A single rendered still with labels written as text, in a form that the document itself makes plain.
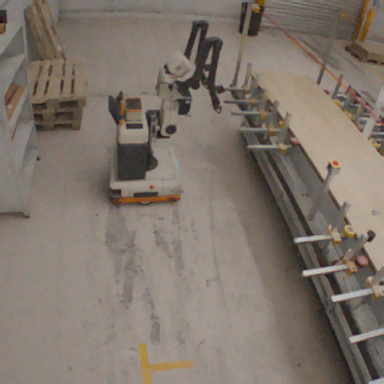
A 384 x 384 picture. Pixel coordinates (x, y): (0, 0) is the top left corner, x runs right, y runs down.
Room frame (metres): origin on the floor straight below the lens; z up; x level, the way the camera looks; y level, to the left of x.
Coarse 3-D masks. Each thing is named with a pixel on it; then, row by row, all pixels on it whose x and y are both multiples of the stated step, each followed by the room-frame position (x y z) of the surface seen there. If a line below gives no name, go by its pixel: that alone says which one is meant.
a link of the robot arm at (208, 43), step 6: (204, 42) 2.61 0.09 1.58; (210, 42) 2.58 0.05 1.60; (216, 42) 2.59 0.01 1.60; (222, 42) 2.61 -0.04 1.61; (204, 48) 2.59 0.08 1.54; (210, 48) 2.60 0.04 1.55; (204, 54) 2.59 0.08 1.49; (198, 60) 2.61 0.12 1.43; (204, 60) 2.59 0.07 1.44; (198, 66) 2.58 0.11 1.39; (198, 72) 2.58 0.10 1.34; (198, 78) 2.57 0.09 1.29; (192, 84) 2.54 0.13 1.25; (198, 84) 2.56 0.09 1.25
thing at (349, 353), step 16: (256, 96) 3.69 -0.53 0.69; (288, 128) 2.90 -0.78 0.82; (256, 144) 3.47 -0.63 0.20; (288, 144) 2.81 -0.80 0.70; (256, 160) 3.37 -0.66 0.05; (304, 160) 2.50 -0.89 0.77; (272, 176) 2.96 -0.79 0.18; (304, 176) 2.43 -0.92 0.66; (272, 192) 2.84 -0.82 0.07; (288, 208) 2.52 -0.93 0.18; (320, 208) 2.08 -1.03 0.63; (336, 208) 1.93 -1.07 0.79; (288, 224) 2.37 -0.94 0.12; (352, 240) 1.65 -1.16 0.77; (304, 256) 1.99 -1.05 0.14; (368, 272) 1.39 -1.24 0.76; (320, 288) 1.65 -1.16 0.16; (320, 304) 1.58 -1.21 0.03; (336, 320) 1.36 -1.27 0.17; (336, 336) 1.27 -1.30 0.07; (352, 352) 1.09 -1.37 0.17; (352, 368) 0.97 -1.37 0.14
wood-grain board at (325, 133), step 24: (264, 72) 3.93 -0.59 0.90; (288, 96) 3.41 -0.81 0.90; (312, 96) 3.55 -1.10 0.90; (312, 120) 3.00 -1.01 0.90; (336, 120) 3.11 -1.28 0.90; (312, 144) 2.57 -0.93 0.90; (336, 144) 2.65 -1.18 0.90; (360, 144) 2.75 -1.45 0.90; (360, 168) 2.36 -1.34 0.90; (336, 192) 1.98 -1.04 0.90; (360, 192) 2.04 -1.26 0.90; (360, 216) 1.77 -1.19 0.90
